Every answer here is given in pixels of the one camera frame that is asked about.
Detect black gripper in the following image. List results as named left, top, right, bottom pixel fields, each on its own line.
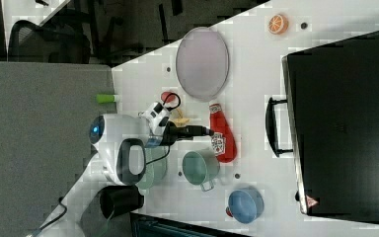
left=160, top=122, right=214, bottom=146

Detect red ketchup bottle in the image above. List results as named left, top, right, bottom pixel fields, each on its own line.
left=209, top=103, right=237, bottom=163

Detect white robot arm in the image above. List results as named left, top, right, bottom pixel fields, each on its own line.
left=27, top=113, right=214, bottom=237

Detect green strainer bowl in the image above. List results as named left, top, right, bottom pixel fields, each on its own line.
left=136, top=147, right=168, bottom=193

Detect peeled banana toy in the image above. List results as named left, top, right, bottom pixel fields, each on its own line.
left=171, top=109, right=190, bottom=127

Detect red tomato toy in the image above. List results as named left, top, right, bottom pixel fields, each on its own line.
left=161, top=92, right=176, bottom=103

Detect grey oval plate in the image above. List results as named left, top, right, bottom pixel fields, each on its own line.
left=176, top=27, right=229, bottom=102

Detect blue bowl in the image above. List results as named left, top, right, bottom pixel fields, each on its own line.
left=227, top=188, right=265, bottom=224

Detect black cylinder lower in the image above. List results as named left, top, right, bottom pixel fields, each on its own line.
left=100, top=186, right=144, bottom=218

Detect orange slice toy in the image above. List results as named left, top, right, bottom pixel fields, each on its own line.
left=267, top=14, right=289, bottom=35

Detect black oven appliance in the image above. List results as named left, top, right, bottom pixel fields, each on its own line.
left=282, top=31, right=379, bottom=224

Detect black office chair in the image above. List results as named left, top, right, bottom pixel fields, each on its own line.
left=8, top=20, right=91, bottom=64

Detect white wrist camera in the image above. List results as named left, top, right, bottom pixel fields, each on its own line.
left=139, top=102, right=171, bottom=136

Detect green pot with handle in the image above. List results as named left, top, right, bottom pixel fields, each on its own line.
left=182, top=149, right=220, bottom=192

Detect black oven door handle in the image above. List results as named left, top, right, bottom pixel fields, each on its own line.
left=265, top=98, right=293, bottom=157

